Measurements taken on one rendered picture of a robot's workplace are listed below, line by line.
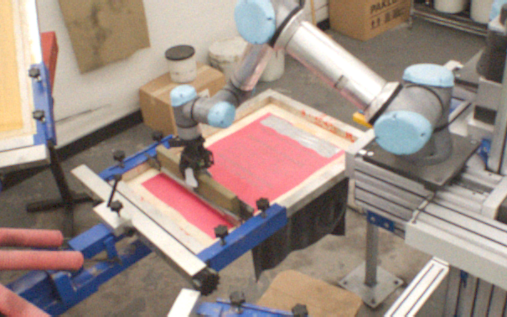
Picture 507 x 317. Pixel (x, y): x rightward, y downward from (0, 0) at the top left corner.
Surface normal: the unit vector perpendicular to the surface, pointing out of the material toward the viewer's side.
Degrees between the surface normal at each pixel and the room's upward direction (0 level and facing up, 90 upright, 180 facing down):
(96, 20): 87
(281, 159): 0
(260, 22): 86
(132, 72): 90
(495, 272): 90
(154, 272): 0
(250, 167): 0
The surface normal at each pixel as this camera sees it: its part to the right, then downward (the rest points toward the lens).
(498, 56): -0.65, 0.50
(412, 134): -0.40, 0.64
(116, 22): 0.18, 0.56
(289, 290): -0.09, -0.80
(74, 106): 0.66, 0.40
